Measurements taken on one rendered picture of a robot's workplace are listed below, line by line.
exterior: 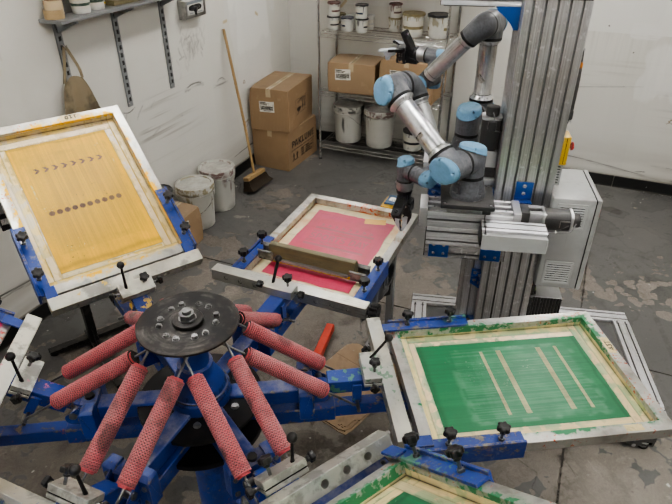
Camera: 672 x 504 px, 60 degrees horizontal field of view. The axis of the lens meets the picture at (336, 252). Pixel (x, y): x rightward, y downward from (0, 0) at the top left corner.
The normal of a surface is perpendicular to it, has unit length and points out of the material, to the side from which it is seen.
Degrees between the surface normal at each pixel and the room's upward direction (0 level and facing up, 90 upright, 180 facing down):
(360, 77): 90
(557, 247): 90
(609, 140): 90
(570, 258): 90
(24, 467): 0
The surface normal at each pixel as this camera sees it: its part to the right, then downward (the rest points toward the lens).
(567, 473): 0.00, -0.85
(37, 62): 0.92, 0.21
